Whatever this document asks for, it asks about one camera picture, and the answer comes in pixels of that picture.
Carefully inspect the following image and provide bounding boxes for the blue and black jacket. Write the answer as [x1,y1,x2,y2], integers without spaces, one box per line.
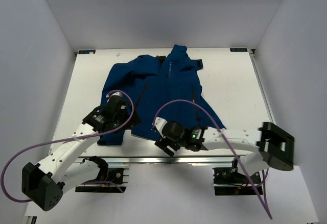
[100,45,225,140]

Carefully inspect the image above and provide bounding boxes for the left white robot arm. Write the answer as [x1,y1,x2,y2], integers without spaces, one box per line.
[22,92,141,211]

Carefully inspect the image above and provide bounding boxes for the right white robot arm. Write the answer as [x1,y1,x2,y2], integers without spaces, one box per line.
[153,117,295,183]

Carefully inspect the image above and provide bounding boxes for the white front panel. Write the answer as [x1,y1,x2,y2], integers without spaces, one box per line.
[26,164,318,223]

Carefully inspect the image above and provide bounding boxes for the left blue corner label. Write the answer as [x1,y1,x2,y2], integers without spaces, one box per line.
[78,49,96,55]

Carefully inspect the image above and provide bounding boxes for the blue corner label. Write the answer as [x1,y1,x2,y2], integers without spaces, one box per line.
[229,47,248,52]
[78,49,96,55]

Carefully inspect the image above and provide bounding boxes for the right blue corner label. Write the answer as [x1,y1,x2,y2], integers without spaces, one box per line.
[229,47,248,52]

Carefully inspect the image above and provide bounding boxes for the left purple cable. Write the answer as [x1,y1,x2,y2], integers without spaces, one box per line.
[0,89,135,204]

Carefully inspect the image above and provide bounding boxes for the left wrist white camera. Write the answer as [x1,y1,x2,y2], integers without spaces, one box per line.
[106,92,122,101]

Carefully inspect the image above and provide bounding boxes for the wrist white camera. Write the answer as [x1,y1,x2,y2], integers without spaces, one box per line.
[106,92,122,101]
[152,117,167,137]

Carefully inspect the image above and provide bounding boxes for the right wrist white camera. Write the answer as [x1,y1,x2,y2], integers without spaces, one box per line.
[152,117,167,137]

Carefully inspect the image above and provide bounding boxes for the aluminium front rail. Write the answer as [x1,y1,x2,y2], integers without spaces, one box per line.
[48,154,291,165]

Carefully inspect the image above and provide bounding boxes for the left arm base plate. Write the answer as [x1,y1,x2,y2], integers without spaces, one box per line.
[75,163,129,193]

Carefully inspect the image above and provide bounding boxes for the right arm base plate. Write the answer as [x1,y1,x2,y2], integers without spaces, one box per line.
[212,163,263,196]

